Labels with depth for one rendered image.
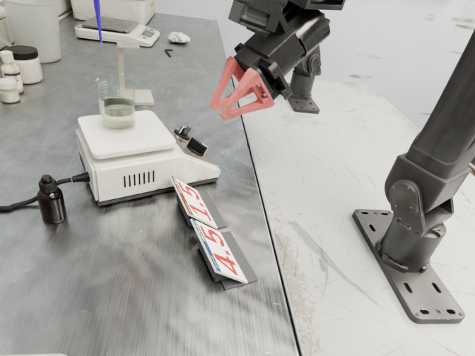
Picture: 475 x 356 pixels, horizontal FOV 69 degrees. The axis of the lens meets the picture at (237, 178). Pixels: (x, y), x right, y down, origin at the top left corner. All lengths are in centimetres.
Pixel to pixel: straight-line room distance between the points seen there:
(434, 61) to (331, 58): 62
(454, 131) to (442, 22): 192
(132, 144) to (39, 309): 23
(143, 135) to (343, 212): 34
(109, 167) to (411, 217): 39
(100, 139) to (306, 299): 35
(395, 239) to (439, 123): 16
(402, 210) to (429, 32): 192
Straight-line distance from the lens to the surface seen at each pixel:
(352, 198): 64
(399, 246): 51
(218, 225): 50
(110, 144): 51
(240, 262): 46
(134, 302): 42
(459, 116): 44
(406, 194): 46
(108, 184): 51
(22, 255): 50
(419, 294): 51
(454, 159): 45
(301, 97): 99
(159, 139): 53
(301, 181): 64
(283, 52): 51
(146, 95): 89
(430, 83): 246
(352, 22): 211
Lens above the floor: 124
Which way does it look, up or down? 34 degrees down
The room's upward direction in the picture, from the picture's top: 9 degrees clockwise
